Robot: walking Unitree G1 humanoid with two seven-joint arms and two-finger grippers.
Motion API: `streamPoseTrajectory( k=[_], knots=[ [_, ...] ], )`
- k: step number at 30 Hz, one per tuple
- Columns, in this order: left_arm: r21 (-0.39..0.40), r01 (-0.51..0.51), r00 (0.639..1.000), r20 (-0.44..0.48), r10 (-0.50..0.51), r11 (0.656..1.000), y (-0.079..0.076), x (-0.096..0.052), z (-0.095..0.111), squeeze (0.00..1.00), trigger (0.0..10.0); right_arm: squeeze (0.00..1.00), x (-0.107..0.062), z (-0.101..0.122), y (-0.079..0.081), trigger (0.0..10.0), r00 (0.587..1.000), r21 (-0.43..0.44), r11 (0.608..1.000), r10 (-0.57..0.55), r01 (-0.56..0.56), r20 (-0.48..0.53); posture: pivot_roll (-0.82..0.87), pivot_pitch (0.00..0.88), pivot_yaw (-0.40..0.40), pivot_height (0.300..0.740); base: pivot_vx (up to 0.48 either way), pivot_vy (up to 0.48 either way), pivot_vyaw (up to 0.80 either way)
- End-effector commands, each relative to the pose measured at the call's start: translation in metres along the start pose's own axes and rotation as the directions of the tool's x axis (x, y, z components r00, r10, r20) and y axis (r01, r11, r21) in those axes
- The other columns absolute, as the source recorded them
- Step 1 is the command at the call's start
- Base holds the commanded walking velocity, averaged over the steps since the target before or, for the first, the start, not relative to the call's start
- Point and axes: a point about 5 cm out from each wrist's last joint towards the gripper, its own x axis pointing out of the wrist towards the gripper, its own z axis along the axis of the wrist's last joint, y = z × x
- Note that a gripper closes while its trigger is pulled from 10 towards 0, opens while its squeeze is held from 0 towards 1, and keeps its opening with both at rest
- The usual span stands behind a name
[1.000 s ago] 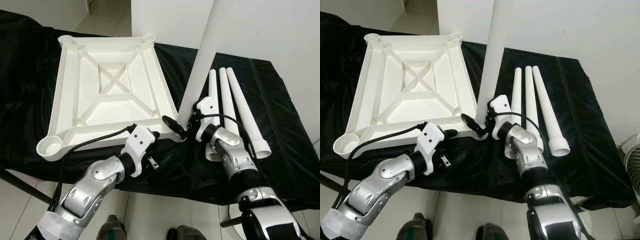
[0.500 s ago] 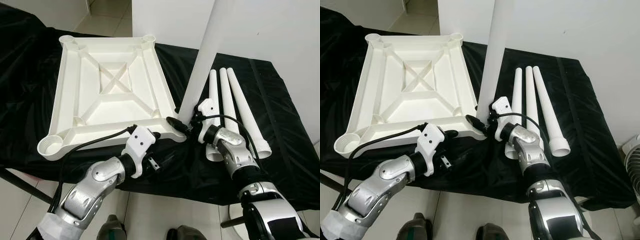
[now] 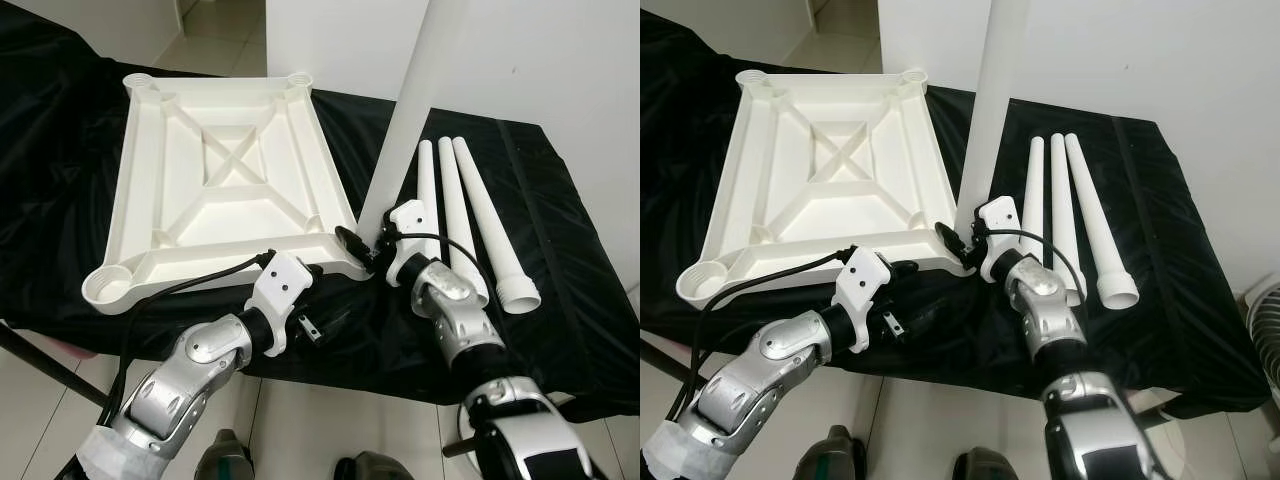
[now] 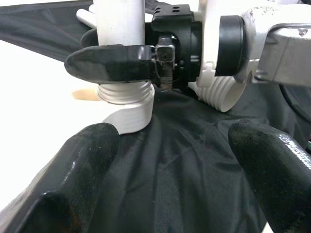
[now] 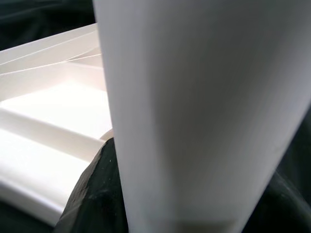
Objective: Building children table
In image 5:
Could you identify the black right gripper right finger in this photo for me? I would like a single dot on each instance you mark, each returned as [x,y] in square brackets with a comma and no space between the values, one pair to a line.
[286,213]

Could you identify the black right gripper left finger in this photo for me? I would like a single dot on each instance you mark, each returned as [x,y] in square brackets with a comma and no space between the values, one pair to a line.
[97,194]

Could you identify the white plastic children table top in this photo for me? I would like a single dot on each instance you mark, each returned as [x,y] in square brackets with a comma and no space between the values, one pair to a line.
[36,157]

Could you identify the white plastic table leg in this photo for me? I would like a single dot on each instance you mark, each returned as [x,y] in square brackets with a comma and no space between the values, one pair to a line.
[194,97]

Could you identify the black table cloth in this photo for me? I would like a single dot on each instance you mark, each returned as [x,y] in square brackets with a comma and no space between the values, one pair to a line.
[36,19]

